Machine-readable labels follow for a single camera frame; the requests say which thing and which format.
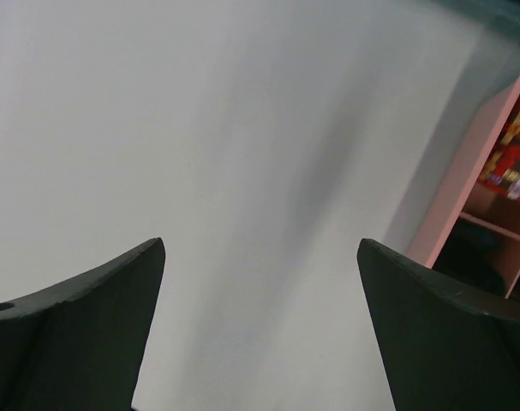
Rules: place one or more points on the pink compartment organizer box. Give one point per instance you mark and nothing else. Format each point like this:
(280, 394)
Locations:
(469, 231)

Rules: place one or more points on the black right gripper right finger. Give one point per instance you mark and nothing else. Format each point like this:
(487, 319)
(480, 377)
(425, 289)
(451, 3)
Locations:
(444, 344)

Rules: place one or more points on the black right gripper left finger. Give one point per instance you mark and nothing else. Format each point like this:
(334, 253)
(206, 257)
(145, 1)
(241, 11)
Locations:
(79, 344)

